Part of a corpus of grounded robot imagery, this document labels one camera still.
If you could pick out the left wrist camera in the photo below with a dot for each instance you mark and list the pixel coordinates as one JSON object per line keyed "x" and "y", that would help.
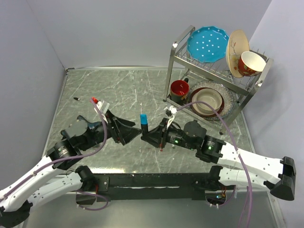
{"x": 101, "y": 105}

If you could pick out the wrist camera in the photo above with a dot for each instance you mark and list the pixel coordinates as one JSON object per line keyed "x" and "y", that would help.
{"x": 171, "y": 113}
{"x": 101, "y": 105}

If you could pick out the blue pen cap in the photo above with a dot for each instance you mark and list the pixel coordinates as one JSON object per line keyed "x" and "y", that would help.
{"x": 143, "y": 119}

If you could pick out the black blue highlighter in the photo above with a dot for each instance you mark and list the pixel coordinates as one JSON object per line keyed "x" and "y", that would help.
{"x": 144, "y": 128}

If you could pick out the red black mug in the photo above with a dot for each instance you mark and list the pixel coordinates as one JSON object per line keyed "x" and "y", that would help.
{"x": 179, "y": 90}

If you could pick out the cream floral plate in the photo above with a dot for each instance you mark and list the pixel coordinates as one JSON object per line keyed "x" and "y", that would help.
{"x": 237, "y": 44}

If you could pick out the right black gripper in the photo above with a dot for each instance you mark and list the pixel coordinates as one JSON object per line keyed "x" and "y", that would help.
{"x": 158, "y": 136}

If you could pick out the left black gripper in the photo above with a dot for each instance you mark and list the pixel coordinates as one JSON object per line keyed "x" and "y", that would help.
{"x": 125, "y": 135}

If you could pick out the red floral bowl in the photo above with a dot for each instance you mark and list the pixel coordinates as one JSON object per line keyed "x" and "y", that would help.
{"x": 250, "y": 64}

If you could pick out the beige bowl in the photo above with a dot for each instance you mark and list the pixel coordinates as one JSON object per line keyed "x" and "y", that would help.
{"x": 211, "y": 97}

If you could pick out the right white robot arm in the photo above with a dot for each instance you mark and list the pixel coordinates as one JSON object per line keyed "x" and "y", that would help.
{"x": 233, "y": 166}

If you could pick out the red rimmed plate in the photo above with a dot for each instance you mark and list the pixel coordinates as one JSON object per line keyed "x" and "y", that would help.
{"x": 194, "y": 106}

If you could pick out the blue polka dot plate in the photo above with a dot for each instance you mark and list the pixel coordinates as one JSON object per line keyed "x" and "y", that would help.
{"x": 208, "y": 44}

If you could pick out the glass patterned plate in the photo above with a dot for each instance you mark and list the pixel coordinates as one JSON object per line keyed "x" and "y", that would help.
{"x": 226, "y": 94}

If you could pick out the blue star dish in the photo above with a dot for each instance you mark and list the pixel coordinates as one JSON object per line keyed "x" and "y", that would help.
{"x": 78, "y": 127}

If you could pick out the steel dish rack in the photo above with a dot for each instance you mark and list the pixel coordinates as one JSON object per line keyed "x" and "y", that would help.
{"x": 182, "y": 66}

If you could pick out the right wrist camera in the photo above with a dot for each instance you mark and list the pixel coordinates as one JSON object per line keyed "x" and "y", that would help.
{"x": 171, "y": 113}

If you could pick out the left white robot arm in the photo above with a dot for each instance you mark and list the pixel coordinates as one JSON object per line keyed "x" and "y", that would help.
{"x": 32, "y": 190}

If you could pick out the black base bar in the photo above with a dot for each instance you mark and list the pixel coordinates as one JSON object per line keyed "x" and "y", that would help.
{"x": 151, "y": 186}

